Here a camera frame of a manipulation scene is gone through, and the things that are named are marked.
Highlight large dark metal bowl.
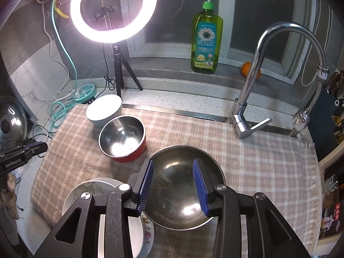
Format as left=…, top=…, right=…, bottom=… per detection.
left=145, top=145, right=226, bottom=231

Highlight light blue ceramic bowl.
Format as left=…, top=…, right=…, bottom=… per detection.
left=86, top=94, right=123, bottom=127

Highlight steel pot lid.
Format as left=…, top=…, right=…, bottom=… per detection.
left=0, top=95, right=27, bottom=147

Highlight white floral plate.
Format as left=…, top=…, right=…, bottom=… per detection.
left=61, top=177, right=156, bottom=258

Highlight red steel-lined bowl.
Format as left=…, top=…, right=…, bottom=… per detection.
left=98, top=115, right=146, bottom=163

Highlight plaid beige cloth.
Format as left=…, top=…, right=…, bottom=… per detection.
left=31, top=105, right=322, bottom=254

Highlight chrome faucet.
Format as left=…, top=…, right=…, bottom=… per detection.
left=227, top=21, right=329, bottom=140

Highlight black tripod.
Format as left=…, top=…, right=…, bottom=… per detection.
left=111, top=44, right=143, bottom=98

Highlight orange fruit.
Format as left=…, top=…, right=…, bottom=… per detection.
left=241, top=62, right=261, bottom=79

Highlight green dish soap bottle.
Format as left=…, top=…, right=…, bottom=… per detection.
left=191, top=0, right=223, bottom=74

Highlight teal cable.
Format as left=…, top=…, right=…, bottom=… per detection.
left=49, top=0, right=79, bottom=129

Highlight teal cable reel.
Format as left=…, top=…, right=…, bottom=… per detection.
left=75, top=84, right=97, bottom=104

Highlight chrome pull-out sprayer hose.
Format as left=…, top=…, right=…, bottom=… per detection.
left=289, top=66, right=329, bottom=149

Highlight ring light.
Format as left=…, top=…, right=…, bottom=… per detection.
left=70, top=0, right=157, bottom=44

